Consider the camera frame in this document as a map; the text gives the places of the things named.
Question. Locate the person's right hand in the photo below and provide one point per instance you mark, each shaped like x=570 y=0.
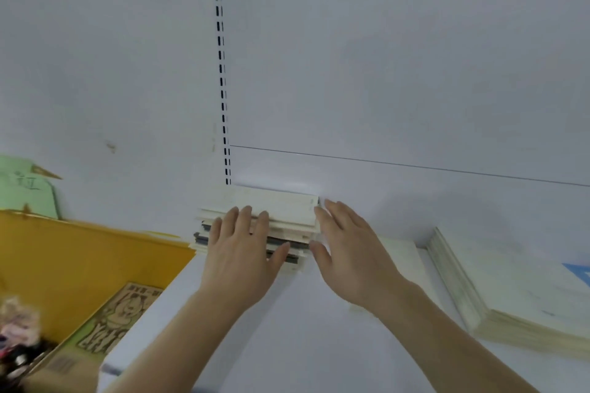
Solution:
x=364 y=268

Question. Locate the person's left hand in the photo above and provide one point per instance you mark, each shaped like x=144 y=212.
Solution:
x=239 y=268

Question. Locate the plain cream notebook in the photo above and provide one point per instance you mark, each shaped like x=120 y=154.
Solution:
x=405 y=254

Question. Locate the stack of cream notebooks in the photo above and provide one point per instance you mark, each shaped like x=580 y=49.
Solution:
x=507 y=277

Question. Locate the blue-striped white notebook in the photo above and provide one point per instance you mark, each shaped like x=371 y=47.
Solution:
x=578 y=273

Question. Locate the person's left forearm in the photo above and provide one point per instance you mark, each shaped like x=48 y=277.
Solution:
x=180 y=346

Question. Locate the person's right forearm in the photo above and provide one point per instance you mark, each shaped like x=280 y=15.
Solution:
x=461 y=351

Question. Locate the white metal shelf board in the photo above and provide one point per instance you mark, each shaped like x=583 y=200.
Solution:
x=299 y=337

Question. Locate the green printed cardboard box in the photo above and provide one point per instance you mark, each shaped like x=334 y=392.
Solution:
x=115 y=319

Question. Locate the white slotted shelf upright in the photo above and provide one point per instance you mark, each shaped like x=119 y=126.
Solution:
x=220 y=84

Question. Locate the white shelf back panel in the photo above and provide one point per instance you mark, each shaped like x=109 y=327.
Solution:
x=392 y=75

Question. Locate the black basket of items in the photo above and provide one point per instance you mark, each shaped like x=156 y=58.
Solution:
x=18 y=328

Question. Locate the green paper sign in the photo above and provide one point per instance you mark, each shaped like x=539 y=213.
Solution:
x=23 y=190

